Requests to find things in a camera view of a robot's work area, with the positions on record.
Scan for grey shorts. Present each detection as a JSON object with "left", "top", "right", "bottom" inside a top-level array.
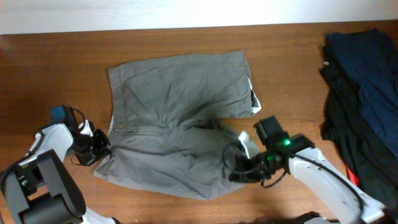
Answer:
[{"left": 94, "top": 50, "right": 261, "bottom": 200}]

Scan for red garment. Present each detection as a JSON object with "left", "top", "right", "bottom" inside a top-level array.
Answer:
[{"left": 345, "top": 165, "right": 360, "bottom": 187}]

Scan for black garment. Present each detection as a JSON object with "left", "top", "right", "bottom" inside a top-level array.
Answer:
[{"left": 320, "top": 46, "right": 397, "bottom": 212}]

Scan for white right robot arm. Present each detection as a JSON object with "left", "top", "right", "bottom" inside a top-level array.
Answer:
[{"left": 224, "top": 132, "right": 387, "bottom": 223}]

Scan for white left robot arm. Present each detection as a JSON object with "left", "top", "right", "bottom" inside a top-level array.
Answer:
[{"left": 1, "top": 124, "right": 119, "bottom": 224}]

